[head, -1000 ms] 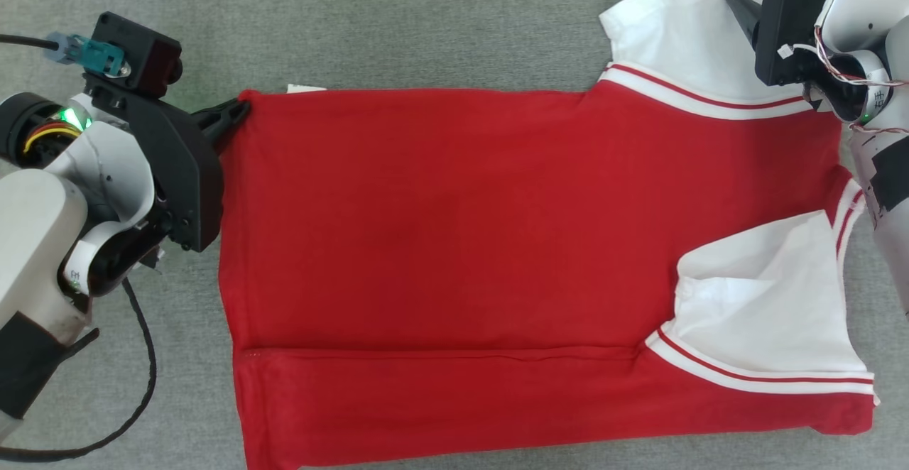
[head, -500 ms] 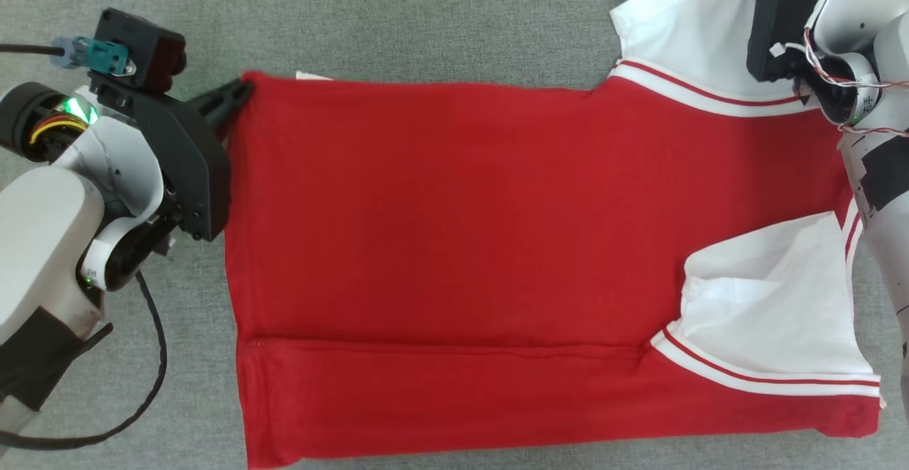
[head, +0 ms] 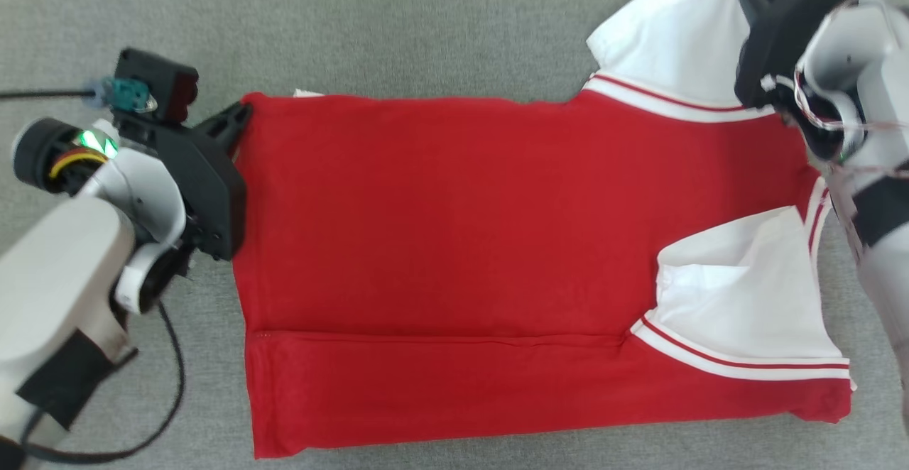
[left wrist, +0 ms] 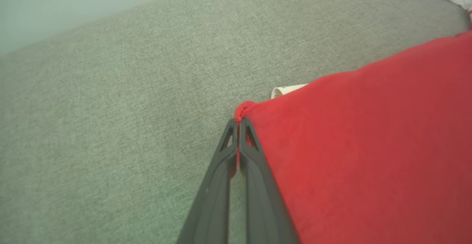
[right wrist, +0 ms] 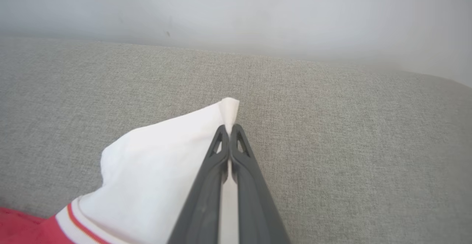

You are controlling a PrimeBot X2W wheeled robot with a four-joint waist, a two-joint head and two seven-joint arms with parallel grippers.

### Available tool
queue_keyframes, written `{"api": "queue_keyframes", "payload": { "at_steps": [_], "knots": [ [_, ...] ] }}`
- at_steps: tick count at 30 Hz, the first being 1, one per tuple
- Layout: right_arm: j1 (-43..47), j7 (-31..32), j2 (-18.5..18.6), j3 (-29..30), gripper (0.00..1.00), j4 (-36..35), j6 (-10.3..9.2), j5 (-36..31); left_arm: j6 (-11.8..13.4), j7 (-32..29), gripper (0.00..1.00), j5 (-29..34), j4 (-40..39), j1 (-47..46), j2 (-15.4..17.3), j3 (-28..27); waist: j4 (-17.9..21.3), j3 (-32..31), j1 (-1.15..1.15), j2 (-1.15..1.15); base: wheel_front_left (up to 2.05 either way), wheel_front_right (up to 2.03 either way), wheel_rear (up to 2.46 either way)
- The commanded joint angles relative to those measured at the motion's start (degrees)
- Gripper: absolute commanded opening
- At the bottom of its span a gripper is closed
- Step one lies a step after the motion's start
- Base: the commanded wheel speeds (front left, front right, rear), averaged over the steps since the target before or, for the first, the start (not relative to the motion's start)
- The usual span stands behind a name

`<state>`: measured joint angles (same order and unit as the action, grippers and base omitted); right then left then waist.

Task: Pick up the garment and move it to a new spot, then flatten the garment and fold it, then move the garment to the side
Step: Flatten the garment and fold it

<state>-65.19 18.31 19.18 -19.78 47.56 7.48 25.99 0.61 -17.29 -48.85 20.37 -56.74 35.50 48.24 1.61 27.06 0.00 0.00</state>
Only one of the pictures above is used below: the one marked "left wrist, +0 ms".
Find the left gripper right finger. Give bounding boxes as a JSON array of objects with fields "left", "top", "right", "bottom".
[{"left": 239, "top": 117, "right": 300, "bottom": 244}]

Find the grey fabric sofa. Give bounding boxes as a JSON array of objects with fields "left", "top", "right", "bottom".
[{"left": 0, "top": 0, "right": 472, "bottom": 244}]

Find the red basketball jersey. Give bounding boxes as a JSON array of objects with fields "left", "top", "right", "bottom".
[{"left": 234, "top": 0, "right": 472, "bottom": 244}]

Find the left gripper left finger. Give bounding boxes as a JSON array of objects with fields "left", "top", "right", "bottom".
[{"left": 177, "top": 118, "right": 239, "bottom": 244}]

